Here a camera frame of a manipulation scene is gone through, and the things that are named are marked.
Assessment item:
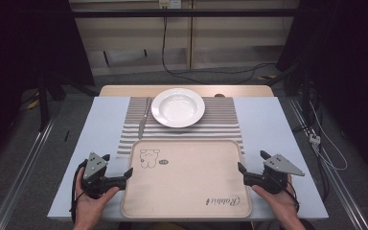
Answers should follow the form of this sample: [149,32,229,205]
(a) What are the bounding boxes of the black curtain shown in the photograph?
[275,0,368,183]
[0,0,96,173]

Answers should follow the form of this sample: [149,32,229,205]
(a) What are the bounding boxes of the person's left hand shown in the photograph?
[73,167,121,230]

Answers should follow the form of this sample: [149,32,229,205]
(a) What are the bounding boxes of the long black floor cable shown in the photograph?
[161,15,277,86]

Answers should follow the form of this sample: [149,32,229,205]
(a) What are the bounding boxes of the white deep plate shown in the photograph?
[150,87,206,129]

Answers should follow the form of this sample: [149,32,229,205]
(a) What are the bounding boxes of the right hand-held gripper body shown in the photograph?
[261,153,306,195]

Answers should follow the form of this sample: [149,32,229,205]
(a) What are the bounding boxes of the person's right hand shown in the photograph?
[251,181,307,230]

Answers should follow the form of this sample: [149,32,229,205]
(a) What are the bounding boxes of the beige tray with bear print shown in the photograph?
[120,138,254,220]

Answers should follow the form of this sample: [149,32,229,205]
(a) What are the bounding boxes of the black horizontal bar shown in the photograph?
[70,8,301,19]

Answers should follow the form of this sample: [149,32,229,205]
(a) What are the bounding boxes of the white cable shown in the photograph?
[309,101,349,172]

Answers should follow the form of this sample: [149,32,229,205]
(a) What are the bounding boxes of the wooden table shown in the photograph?
[98,83,275,98]

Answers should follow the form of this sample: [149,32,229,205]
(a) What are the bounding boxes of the striped placemat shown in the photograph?
[116,96,246,158]

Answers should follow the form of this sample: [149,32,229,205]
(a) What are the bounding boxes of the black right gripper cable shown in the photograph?
[283,181,301,214]

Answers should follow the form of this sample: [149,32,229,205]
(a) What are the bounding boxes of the silver fork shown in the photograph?
[137,96,153,141]

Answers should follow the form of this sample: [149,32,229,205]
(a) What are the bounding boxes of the aluminium floor rail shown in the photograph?
[287,95,368,230]
[0,117,58,230]

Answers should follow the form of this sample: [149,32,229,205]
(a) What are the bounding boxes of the black metal stand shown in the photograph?
[35,72,51,132]

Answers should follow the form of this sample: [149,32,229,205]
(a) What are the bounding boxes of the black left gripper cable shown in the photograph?
[69,158,89,225]

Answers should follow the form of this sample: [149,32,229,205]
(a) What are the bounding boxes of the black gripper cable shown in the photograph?
[283,181,301,214]
[69,158,89,225]

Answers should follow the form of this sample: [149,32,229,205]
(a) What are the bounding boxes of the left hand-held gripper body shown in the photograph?
[80,151,110,199]

